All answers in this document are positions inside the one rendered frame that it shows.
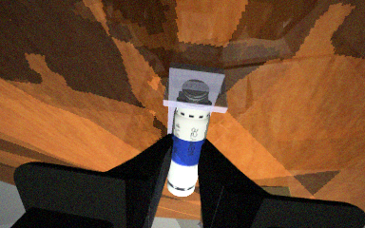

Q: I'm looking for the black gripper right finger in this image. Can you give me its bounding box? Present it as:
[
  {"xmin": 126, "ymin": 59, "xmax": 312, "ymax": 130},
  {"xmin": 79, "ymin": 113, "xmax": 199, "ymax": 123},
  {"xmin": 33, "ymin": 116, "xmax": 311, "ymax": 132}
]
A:
[{"xmin": 198, "ymin": 139, "xmax": 365, "ymax": 228}]

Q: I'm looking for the grey and blue battery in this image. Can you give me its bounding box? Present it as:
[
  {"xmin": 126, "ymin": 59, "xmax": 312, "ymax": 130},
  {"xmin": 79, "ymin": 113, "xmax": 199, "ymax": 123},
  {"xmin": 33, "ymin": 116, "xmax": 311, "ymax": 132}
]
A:
[{"xmin": 166, "ymin": 107, "xmax": 210, "ymax": 197}]

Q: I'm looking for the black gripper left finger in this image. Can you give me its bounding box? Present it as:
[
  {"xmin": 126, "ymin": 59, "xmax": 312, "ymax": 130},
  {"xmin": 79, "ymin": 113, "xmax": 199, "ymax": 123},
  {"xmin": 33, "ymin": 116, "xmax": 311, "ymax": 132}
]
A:
[{"xmin": 13, "ymin": 133, "xmax": 174, "ymax": 228}]

